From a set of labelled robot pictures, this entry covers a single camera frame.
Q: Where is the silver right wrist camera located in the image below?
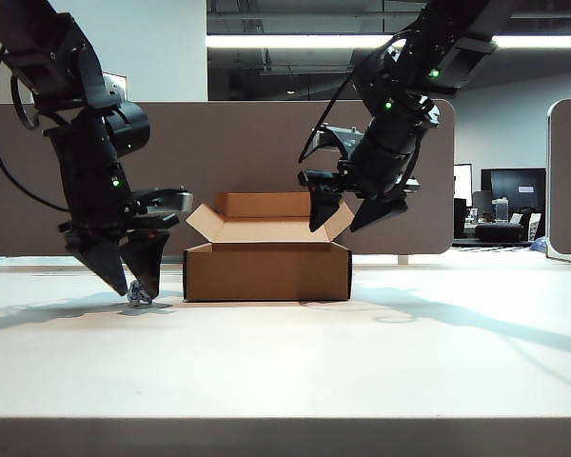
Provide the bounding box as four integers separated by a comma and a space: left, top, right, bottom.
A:
312, 123, 364, 159

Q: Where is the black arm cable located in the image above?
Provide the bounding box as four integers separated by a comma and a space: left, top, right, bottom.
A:
0, 44, 72, 213
297, 70, 364, 164

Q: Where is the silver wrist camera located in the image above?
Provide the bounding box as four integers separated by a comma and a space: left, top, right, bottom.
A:
312, 123, 364, 159
131, 186, 195, 216

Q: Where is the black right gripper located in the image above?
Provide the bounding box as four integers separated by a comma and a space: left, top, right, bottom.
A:
297, 117, 430, 234

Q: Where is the metal wall plate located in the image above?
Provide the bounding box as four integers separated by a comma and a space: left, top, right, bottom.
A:
102, 71, 128, 101

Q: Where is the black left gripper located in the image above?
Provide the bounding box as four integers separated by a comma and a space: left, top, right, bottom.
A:
58, 189, 182, 300

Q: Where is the open brown cardboard box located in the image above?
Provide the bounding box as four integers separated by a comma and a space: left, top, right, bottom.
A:
183, 191, 357, 304

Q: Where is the white-lit background monitor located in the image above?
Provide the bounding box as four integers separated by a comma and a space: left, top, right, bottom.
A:
453, 163, 474, 209

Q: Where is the black round ottoman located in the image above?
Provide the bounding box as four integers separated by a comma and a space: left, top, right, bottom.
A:
474, 224, 526, 245

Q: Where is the white ceiling light strip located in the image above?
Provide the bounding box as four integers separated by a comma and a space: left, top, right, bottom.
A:
206, 33, 571, 50

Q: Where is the large black background screen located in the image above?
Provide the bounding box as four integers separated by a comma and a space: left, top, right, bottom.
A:
480, 168, 547, 225

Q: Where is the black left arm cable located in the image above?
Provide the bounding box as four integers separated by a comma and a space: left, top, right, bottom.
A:
0, 44, 72, 213

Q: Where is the small blue-printed paper ball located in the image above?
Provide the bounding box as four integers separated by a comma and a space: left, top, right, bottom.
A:
128, 280, 152, 307

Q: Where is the wide grey desk partition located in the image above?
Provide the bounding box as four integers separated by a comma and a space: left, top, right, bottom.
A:
0, 98, 457, 259

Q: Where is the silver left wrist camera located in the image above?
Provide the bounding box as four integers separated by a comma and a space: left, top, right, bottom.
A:
131, 186, 195, 216

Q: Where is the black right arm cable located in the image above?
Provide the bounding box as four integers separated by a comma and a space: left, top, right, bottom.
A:
297, 70, 364, 164

